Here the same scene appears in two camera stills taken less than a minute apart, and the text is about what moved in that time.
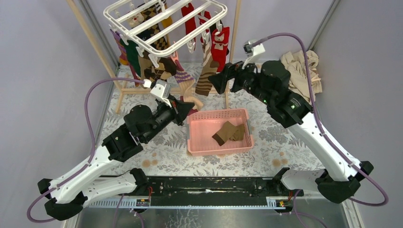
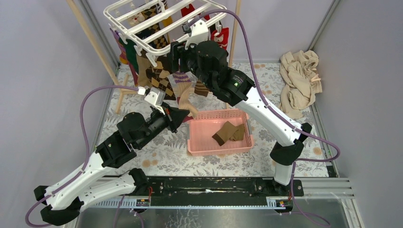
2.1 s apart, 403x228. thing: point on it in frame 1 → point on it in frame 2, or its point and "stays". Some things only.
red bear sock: x=219 y=47 stays
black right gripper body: x=244 y=79 → x=187 y=60
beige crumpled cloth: x=296 y=63 stays
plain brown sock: x=229 y=131 stays
